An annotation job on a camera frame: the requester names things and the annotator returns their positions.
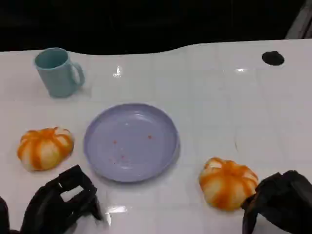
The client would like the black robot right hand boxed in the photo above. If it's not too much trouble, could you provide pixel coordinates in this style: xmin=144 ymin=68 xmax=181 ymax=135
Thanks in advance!
xmin=240 ymin=170 xmax=312 ymax=234

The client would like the grey metal frame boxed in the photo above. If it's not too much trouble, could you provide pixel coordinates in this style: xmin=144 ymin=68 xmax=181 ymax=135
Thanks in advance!
xmin=284 ymin=0 xmax=312 ymax=39

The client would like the lilac plate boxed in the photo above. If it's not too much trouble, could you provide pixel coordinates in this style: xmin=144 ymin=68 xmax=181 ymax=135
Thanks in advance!
xmin=83 ymin=103 xmax=181 ymax=183

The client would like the pale green mug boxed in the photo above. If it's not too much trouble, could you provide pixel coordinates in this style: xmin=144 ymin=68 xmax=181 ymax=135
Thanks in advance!
xmin=33 ymin=47 xmax=85 ymax=98

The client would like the black round table grommet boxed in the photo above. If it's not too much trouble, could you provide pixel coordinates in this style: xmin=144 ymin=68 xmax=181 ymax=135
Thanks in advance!
xmin=261 ymin=51 xmax=285 ymax=66

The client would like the orange and white bread roll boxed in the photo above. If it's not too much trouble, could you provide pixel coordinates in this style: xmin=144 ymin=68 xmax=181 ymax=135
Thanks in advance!
xmin=16 ymin=126 xmax=75 ymax=171
xmin=198 ymin=157 xmax=259 ymax=212

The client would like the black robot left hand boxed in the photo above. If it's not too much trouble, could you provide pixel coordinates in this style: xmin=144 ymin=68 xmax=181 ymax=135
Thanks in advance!
xmin=20 ymin=164 xmax=104 ymax=234

